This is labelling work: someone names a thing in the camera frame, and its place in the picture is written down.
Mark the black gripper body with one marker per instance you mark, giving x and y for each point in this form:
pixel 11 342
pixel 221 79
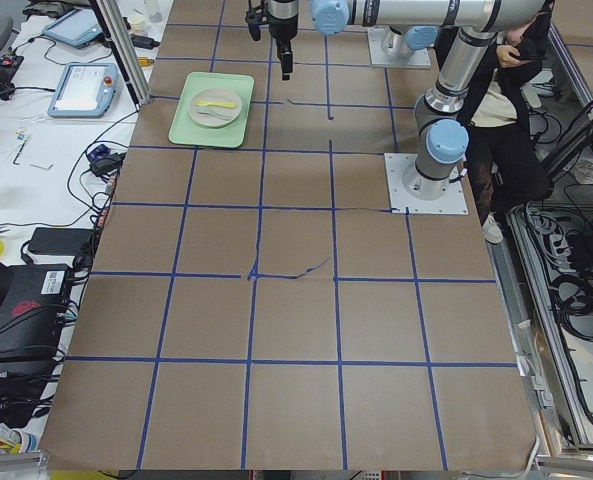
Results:
pixel 282 20

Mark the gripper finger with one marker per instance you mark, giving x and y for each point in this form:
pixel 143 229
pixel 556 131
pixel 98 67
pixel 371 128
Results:
pixel 285 56

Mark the white round plate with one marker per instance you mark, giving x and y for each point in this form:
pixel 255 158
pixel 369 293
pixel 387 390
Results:
pixel 215 107

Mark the yellow plastic fork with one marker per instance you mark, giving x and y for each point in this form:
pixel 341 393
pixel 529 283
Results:
pixel 221 104

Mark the pale green plastic spoon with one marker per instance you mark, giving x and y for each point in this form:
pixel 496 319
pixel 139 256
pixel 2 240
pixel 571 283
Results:
pixel 215 114

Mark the light green tray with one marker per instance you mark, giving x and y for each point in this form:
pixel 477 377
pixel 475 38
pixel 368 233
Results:
pixel 186 132

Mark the far teach pendant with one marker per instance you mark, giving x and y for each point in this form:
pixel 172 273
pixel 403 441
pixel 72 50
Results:
pixel 78 28

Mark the teach pendant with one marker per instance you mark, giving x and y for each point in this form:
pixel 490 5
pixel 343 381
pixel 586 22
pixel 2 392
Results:
pixel 85 90
pixel 78 28

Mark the near teach pendant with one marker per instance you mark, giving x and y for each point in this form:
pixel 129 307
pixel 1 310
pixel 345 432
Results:
pixel 85 90

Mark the person in black clothes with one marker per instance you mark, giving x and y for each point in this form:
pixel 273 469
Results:
pixel 503 168

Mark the black power adapter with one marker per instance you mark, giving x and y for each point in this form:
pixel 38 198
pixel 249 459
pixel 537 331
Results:
pixel 58 241

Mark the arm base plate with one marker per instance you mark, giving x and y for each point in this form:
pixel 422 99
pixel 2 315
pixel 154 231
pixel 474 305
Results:
pixel 421 60
pixel 411 193

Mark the aluminium frame post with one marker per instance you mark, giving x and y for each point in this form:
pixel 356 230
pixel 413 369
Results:
pixel 113 26

